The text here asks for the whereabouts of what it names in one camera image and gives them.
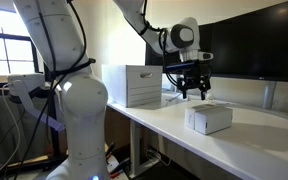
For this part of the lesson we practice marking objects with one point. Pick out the black framed window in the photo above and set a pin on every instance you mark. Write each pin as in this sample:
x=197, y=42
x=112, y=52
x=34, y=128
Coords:
x=17, y=53

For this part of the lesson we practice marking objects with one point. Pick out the silver monitor stand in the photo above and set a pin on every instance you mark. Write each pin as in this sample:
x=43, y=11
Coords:
x=269, y=95

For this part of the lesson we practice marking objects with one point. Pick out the white articulated mount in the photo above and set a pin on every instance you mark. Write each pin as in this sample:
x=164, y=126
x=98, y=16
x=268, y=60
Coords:
x=24, y=81

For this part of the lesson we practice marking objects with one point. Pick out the white table leg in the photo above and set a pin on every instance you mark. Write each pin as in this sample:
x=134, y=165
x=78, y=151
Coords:
x=135, y=146

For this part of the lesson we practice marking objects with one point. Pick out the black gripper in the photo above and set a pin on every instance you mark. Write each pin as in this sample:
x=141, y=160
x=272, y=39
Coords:
x=194, y=80

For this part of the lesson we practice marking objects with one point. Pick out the black vertical pole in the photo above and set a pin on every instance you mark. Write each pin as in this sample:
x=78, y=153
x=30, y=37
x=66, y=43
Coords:
x=53, y=133

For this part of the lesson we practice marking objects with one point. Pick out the brown wooden panel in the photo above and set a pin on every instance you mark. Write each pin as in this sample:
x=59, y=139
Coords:
x=117, y=130

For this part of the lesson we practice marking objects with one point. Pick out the small white ball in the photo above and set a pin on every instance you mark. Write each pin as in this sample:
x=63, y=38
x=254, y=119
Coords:
x=210, y=97

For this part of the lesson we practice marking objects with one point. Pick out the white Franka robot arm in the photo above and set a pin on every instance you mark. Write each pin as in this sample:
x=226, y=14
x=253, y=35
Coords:
x=84, y=106

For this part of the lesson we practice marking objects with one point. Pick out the small plain white box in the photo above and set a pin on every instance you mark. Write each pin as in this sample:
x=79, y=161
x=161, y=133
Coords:
x=214, y=121

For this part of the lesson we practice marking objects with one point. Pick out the smaller black monitor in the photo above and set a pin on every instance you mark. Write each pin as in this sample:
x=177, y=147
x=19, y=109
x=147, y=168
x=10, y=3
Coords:
x=205, y=40

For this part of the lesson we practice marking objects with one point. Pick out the big white cardboard box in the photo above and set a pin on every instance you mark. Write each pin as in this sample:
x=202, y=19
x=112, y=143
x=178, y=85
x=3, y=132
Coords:
x=140, y=90

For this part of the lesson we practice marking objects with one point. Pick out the small white shutter glasses box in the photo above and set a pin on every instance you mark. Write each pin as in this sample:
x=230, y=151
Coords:
x=189, y=118

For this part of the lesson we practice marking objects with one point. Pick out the large black monitor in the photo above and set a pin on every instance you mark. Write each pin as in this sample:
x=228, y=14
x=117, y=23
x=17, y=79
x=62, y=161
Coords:
x=257, y=43

